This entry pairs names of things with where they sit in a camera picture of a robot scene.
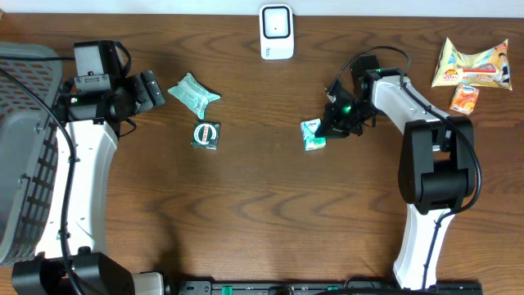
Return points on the dark green square packet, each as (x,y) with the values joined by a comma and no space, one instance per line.
(206,135)

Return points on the cream snack bag blue trim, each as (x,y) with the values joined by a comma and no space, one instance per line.
(485,69)

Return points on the grey plastic mesh basket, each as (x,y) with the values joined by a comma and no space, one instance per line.
(28,147)

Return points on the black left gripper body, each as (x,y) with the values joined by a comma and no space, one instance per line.
(136,97)

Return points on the teal tissue pack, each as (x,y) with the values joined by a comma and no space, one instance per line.
(308,129)

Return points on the white barcode scanner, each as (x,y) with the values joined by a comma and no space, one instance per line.
(277,39)

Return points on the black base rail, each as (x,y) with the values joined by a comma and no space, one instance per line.
(358,286)

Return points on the orange white tissue pack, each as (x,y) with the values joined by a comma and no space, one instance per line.
(464,99)

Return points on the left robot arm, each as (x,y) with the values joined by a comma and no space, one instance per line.
(58,139)

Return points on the light teal crinkled packet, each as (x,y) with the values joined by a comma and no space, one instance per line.
(193,95)

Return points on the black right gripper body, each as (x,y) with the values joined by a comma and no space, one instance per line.
(346,117)

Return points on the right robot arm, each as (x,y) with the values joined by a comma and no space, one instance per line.
(438,166)

